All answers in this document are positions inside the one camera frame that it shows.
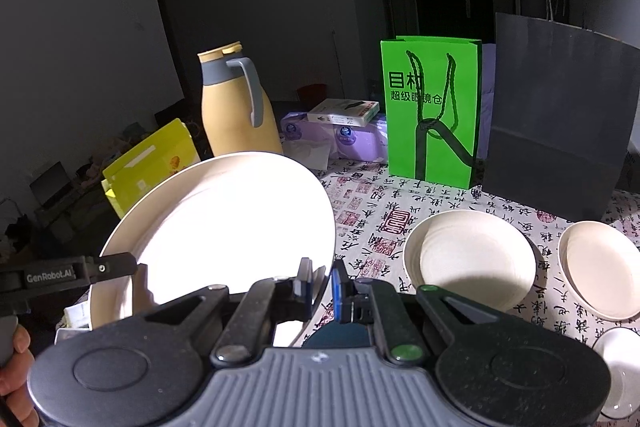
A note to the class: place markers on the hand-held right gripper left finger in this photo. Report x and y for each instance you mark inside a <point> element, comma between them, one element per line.
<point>303,287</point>

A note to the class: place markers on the green paper bag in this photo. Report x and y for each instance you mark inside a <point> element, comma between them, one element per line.
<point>435,147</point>

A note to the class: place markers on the large cream plate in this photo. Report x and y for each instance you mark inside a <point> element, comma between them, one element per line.
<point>210,227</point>

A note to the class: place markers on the black paper bag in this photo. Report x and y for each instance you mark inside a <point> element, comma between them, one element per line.
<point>555,122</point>

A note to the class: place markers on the small white box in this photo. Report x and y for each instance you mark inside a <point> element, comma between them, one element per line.
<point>345,112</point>

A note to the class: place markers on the white bowl with black rim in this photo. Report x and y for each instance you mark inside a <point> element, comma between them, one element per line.
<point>622,372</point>

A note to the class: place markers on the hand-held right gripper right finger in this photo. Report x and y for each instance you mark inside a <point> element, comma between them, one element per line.
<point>340,289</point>

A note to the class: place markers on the yellow thermos jug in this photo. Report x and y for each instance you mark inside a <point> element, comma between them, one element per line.
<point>235,122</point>

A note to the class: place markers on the cream deep plate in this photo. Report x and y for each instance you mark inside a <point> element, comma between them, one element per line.
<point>605,272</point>
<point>470,262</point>

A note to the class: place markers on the white paper sheet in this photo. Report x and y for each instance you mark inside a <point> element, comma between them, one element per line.
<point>310,156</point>

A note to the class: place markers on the person's left hand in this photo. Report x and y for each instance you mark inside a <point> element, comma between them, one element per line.
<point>19,367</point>

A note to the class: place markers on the calligraphy printed tablecloth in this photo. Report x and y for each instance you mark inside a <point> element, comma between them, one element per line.
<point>380,227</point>

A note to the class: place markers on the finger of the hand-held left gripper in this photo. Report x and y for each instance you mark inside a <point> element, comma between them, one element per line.
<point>112,268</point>

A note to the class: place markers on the yellow snack box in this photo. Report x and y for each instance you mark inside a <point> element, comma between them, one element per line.
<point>150,167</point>

